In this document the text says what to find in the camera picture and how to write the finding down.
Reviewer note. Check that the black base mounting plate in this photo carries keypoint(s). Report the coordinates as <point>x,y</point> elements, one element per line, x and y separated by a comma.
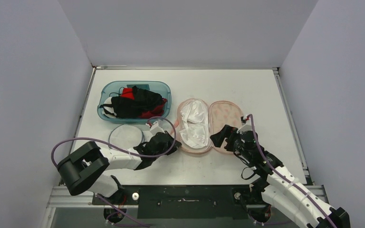
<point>190,201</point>

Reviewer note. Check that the teal plastic bin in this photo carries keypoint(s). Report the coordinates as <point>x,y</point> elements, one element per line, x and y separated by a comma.
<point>114,88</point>

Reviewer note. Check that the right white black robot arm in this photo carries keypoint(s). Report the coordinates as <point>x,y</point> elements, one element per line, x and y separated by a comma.
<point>278,187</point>

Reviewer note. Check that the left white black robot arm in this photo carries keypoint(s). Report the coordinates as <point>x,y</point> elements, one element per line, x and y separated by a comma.
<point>83,170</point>

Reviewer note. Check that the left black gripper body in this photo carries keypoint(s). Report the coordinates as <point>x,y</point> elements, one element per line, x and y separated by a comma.
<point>174,149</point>

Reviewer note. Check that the white black bra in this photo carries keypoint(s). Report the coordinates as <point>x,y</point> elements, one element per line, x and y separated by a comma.
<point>108,108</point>

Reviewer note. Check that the white satin bra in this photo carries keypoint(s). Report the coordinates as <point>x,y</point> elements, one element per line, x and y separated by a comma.
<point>193,117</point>

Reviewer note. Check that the dark red lace bra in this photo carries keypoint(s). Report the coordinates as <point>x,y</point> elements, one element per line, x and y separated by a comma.
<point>158,111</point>

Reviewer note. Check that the peach floral padded bra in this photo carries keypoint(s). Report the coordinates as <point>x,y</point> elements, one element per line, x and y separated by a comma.
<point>220,114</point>

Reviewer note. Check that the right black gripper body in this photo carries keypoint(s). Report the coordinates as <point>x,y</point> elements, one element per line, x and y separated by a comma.
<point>227,138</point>

